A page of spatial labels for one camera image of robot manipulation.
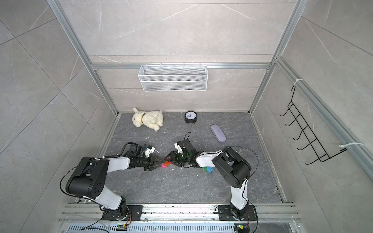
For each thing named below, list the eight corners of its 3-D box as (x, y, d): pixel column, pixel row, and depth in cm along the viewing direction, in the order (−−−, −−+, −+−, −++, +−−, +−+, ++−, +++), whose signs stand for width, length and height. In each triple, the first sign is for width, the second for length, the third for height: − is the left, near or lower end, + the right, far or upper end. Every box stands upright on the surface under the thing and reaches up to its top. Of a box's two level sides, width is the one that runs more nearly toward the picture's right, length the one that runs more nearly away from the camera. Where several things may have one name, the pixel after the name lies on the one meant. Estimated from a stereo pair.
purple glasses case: (220, 143, 103) (221, 141, 100) (209, 128, 112) (210, 125, 109) (227, 141, 104) (228, 138, 102) (215, 125, 114) (216, 123, 111)
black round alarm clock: (184, 123, 115) (184, 120, 113) (185, 113, 122) (184, 110, 119) (196, 123, 115) (197, 120, 113) (196, 113, 122) (196, 110, 119)
